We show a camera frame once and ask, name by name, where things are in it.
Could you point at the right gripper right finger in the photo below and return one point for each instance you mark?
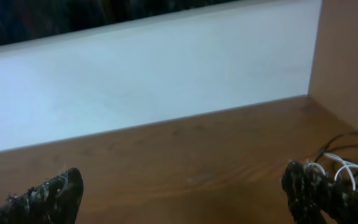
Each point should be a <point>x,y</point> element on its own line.
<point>309,193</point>

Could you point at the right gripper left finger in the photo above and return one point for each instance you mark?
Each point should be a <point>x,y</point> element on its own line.
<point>56,200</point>

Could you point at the dark glass window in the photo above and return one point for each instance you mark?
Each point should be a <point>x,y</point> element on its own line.
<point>23,20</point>

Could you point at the brown cardboard side wall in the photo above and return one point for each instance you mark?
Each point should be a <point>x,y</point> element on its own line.
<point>334,78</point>

